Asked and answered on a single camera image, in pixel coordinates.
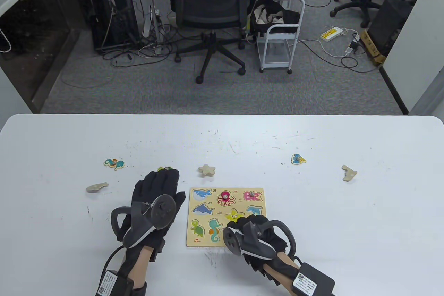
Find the person's left hand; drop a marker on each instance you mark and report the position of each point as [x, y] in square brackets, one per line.
[156, 190]

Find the person's right hand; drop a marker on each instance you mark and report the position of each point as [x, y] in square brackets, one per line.
[274, 238]

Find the person's right fingers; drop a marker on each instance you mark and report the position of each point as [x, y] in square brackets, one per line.
[255, 219]

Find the person's left thumb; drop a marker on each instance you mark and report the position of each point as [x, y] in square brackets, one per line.
[180, 199]

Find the person's left forearm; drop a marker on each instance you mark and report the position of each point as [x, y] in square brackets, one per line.
[138, 270]

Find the person's right forearm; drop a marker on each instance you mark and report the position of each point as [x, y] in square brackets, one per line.
[282, 264]

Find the grey right hand controller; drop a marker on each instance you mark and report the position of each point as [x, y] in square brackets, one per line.
[255, 242]

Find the grey hand controller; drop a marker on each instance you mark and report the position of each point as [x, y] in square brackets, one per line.
[255, 242]
[147, 221]

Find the pink jellyfish puzzle piece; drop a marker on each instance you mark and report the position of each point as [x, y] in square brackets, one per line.
[252, 195]

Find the wooden sea animal puzzle board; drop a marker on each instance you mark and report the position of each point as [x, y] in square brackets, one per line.
[208, 212]

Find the green yellow puzzle piece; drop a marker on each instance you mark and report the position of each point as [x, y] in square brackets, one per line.
[163, 169]

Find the pink octopus puzzle piece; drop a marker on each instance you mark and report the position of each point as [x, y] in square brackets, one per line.
[226, 197]

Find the plain wooden starfish puzzle piece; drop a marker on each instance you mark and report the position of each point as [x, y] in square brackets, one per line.
[207, 170]

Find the grey left hand controller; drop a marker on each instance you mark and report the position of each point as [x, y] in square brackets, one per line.
[147, 221]

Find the blue yellow fish puzzle piece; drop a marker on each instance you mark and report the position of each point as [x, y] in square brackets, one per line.
[297, 159]

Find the blue seahorse puzzle piece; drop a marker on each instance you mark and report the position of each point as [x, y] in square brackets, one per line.
[113, 163]

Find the plain wooden whale puzzle piece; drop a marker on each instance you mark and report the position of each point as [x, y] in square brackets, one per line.
[97, 187]

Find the plain wooden dolphin puzzle piece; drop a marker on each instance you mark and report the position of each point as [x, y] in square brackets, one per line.
[348, 172]

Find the white metal rolling cart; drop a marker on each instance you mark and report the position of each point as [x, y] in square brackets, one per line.
[282, 28]

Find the black white power adapter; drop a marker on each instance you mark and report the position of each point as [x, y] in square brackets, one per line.
[353, 45]

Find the black mesh office chair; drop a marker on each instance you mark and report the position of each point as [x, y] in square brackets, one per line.
[208, 1]

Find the white desk leg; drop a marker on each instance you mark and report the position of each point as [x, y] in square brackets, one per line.
[152, 1]

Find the white yellow power strip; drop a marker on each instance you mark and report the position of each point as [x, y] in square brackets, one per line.
[331, 33]

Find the black computer tower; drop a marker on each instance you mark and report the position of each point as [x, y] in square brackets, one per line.
[112, 8]

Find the black bag with cloth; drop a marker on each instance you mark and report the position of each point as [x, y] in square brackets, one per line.
[272, 16]

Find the yellow brown cardboard box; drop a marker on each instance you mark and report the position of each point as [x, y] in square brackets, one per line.
[372, 48]

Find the black box case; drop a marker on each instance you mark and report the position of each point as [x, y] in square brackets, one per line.
[390, 23]

